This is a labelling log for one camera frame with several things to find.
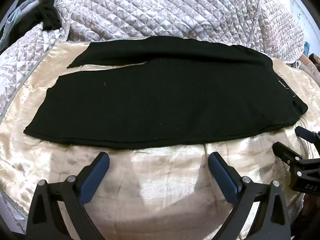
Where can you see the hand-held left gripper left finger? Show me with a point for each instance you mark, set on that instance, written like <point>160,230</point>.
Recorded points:
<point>96,173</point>

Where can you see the pile of clothes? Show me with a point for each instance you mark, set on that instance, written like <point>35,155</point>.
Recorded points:
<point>48,15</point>

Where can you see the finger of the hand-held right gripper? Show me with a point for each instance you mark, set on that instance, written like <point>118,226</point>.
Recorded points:
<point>306,134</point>
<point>287,152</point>

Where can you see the black pants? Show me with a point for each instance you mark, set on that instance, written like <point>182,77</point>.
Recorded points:
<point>162,92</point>

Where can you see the cream satin sheet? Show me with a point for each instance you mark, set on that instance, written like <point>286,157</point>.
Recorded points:
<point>165,177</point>

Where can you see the quilted floral blanket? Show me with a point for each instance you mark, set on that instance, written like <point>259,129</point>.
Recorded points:
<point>162,10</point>

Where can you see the white framed wall picture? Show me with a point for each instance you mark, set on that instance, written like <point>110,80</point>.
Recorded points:
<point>298,7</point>

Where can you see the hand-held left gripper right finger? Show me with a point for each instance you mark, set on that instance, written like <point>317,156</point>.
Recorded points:
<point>222,175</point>

